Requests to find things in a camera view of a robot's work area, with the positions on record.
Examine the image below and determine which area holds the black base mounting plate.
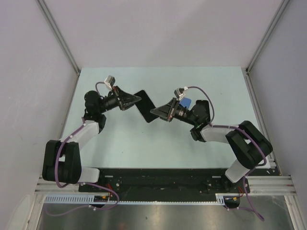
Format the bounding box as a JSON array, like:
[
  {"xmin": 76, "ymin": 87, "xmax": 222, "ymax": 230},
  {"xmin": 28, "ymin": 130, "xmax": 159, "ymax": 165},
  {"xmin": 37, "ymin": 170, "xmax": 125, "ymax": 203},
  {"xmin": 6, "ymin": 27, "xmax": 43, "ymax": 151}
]
[{"xmin": 78, "ymin": 167, "xmax": 280, "ymax": 202}]

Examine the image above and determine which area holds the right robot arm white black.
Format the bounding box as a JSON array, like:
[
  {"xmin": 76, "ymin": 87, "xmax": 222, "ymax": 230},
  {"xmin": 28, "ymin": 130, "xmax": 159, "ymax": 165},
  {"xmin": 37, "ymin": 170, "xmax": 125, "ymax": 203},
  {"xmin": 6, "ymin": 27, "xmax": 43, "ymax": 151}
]
[{"xmin": 150, "ymin": 98, "xmax": 273, "ymax": 192}]

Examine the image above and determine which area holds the white slotted cable duct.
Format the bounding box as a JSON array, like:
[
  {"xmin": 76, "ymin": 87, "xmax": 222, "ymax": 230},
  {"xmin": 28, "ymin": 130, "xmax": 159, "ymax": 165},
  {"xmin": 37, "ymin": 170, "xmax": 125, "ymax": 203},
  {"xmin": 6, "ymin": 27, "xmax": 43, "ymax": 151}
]
[{"xmin": 44, "ymin": 194, "xmax": 225, "ymax": 206}]

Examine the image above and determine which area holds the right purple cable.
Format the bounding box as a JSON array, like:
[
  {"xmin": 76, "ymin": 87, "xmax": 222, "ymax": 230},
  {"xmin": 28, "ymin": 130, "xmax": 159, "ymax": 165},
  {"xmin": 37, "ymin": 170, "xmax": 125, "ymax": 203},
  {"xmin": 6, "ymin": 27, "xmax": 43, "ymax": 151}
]
[{"xmin": 183, "ymin": 86, "xmax": 267, "ymax": 221}]

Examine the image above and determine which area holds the black phone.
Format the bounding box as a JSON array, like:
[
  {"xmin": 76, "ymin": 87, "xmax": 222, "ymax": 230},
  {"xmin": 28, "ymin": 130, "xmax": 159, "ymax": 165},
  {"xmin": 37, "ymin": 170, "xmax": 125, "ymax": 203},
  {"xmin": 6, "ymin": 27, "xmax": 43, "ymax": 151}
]
[{"xmin": 134, "ymin": 90, "xmax": 158, "ymax": 123}]

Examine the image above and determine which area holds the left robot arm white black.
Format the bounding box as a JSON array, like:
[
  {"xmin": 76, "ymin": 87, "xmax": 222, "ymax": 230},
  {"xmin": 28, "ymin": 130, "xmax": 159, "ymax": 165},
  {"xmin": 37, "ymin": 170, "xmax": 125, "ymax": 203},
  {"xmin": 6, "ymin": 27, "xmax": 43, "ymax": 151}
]
[{"xmin": 42, "ymin": 86, "xmax": 141, "ymax": 192}]

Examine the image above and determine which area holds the right aluminium frame post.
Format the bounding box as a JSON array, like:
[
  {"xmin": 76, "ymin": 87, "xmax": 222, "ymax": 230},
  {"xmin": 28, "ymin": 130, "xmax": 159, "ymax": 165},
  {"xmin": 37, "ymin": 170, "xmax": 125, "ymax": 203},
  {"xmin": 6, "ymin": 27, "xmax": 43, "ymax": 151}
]
[{"xmin": 245, "ymin": 0, "xmax": 292, "ymax": 74}]

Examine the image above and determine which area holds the aluminium rail front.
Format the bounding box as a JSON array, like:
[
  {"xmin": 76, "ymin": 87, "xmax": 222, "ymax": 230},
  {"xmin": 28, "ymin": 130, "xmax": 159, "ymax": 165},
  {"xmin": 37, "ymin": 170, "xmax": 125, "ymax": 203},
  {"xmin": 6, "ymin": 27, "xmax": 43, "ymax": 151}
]
[{"xmin": 35, "ymin": 177, "xmax": 79, "ymax": 194}]

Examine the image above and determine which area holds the blue phone without case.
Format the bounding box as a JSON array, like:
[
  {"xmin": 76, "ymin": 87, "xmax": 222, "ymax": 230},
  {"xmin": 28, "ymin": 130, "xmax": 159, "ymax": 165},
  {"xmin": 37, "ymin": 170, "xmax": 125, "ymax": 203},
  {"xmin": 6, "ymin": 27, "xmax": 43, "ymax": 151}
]
[{"xmin": 179, "ymin": 97, "xmax": 191, "ymax": 109}]

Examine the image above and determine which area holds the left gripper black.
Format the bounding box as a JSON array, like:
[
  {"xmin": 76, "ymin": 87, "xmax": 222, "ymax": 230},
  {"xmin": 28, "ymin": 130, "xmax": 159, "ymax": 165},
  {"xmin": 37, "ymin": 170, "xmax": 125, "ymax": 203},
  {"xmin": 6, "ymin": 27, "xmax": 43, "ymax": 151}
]
[{"xmin": 98, "ymin": 86, "xmax": 141, "ymax": 114}]

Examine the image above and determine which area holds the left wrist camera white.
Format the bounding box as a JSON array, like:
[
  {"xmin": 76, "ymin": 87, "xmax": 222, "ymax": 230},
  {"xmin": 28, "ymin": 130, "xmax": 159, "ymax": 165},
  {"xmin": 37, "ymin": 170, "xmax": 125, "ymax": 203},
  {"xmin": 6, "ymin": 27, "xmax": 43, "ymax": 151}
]
[{"xmin": 104, "ymin": 75, "xmax": 116, "ymax": 91}]

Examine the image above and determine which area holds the aluminium frame post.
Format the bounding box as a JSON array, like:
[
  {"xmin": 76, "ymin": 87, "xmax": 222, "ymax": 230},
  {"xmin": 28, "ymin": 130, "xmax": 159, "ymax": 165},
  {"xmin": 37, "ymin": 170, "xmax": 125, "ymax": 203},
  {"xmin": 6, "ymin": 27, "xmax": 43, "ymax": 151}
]
[
  {"xmin": 245, "ymin": 0, "xmax": 292, "ymax": 74},
  {"xmin": 35, "ymin": 0, "xmax": 81, "ymax": 76}
]

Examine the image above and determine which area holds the left aluminium frame post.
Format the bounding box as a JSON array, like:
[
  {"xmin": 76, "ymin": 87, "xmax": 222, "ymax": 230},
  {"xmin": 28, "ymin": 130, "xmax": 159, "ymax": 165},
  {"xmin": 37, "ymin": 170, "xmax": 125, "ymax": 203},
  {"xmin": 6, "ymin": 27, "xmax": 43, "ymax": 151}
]
[{"xmin": 35, "ymin": 0, "xmax": 81, "ymax": 76}]

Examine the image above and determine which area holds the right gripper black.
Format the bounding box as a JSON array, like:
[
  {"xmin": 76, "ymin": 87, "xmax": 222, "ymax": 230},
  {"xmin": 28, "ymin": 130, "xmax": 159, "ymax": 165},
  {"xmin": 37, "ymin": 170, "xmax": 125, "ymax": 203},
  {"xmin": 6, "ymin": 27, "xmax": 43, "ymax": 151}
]
[{"xmin": 150, "ymin": 97, "xmax": 197, "ymax": 126}]

